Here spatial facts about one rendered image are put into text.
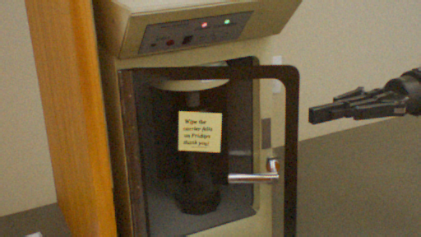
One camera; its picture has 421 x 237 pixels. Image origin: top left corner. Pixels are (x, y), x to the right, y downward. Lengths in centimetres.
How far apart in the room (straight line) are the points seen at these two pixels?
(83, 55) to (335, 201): 80
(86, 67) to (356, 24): 110
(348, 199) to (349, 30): 57
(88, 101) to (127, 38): 12
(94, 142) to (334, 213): 68
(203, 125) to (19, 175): 64
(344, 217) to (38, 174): 77
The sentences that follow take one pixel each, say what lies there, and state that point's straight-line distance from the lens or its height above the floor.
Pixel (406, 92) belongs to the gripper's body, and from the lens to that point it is 114.
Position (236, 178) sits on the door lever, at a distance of 96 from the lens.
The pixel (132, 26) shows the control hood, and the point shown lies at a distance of 86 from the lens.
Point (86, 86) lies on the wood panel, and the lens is 86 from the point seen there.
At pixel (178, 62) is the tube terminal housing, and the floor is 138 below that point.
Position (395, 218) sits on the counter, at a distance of 139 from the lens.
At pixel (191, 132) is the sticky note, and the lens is 98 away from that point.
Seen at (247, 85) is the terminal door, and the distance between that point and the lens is 94.
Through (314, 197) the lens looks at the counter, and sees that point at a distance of 143.
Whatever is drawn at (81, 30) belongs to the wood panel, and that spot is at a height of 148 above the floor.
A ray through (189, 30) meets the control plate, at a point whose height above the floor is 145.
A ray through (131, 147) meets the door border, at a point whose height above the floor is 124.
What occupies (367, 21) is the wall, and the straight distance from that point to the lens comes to 181.
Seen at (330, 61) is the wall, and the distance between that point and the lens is 175.
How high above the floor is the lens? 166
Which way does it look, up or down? 22 degrees down
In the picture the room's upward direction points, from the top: 2 degrees counter-clockwise
